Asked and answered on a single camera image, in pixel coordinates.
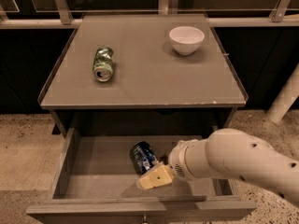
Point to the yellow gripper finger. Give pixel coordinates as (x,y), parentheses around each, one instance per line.
(157,176)

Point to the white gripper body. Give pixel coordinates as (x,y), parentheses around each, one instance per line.
(177,161)

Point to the blue pepsi can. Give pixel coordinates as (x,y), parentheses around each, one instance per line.
(144,157)

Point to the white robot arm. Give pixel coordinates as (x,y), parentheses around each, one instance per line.
(228,154)

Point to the open grey top drawer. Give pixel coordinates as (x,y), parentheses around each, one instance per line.
(95,184)

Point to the crushed green soda can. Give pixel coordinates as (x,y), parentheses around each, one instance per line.
(103,66)

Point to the white ceramic bowl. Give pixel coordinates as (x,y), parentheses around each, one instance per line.
(185,40)

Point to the metal drawer handle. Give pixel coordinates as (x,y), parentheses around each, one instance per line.
(144,219)

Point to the metal railing frame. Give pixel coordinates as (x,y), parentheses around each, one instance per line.
(58,14)

